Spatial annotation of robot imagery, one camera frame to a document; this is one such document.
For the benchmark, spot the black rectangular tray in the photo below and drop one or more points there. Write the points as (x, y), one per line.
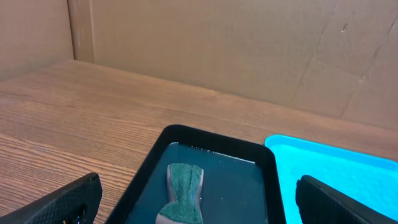
(240, 183)

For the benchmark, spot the dark green sponge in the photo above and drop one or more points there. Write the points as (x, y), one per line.
(184, 185)

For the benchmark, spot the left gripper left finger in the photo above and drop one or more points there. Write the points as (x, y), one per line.
(76, 202)

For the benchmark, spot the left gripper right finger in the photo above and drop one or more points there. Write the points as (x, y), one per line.
(318, 203)

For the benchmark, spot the teal plastic tray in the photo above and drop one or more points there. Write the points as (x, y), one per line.
(368, 179)

